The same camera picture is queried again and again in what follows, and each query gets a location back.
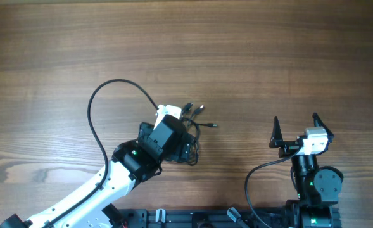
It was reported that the black left camera cable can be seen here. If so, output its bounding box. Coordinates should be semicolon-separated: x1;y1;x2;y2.
43;79;160;228

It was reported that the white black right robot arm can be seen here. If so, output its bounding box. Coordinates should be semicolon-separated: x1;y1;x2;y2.
269;113;344;228

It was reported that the black camera cable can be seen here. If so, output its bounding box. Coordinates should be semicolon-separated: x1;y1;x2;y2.
244;139;304;228
43;79;160;228

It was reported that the black usb cable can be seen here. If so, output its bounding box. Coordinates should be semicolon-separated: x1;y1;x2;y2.
176;101;218;167

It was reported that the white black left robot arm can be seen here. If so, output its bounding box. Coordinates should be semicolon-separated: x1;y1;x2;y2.
0;115;194;228

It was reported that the black right camera cable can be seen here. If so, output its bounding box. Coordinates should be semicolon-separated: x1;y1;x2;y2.
244;139;304;228

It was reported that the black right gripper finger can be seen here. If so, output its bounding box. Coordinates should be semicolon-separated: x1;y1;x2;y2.
312;113;334;141
270;116;283;143

